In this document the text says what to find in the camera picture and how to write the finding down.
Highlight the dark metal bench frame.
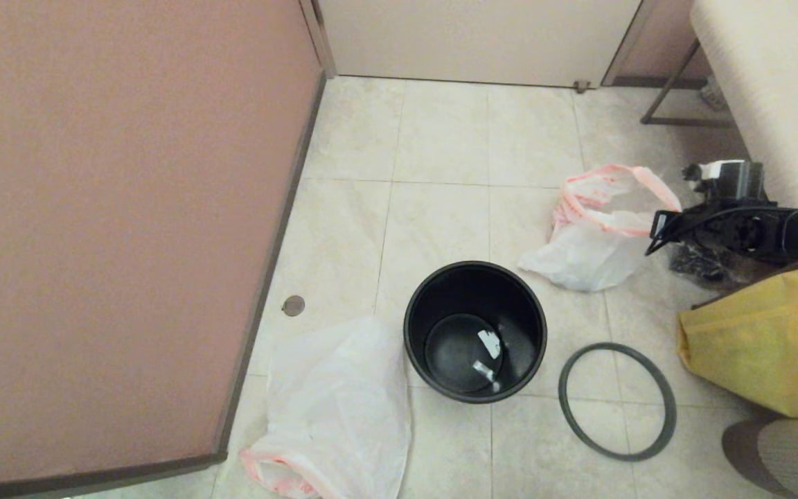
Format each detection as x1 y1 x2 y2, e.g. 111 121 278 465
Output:
640 40 736 128

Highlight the pink brown partition panel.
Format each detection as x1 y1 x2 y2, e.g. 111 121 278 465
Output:
0 0 326 498

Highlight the black round trash bin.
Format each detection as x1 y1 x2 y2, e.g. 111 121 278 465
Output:
403 261 548 404

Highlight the yellow fabric tote bag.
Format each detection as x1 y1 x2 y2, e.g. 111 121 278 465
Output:
676 262 798 419

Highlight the white plastic bag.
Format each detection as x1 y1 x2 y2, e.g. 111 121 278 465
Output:
240 315 414 499

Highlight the white red bag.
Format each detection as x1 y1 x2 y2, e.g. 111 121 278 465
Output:
518 164 682 292

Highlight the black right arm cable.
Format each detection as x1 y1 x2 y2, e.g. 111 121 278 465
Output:
646 204 798 256

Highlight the clear bag with black contents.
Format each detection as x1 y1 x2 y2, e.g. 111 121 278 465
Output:
668 239 763 288

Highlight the cream ribbed bench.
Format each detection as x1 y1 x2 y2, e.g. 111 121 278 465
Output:
690 0 798 209

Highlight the grey plastic bin ring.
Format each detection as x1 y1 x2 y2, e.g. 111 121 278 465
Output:
558 342 677 462

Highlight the beige partition panel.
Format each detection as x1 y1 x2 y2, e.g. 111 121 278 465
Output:
316 0 646 89

